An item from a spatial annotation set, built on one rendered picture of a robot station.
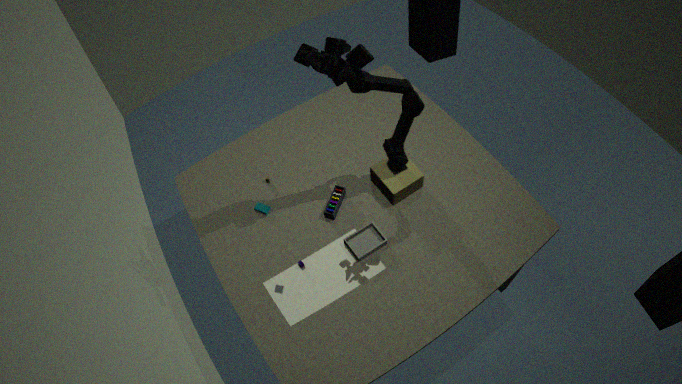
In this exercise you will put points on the teal rectangular block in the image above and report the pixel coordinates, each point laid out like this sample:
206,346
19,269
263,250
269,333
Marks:
262,208

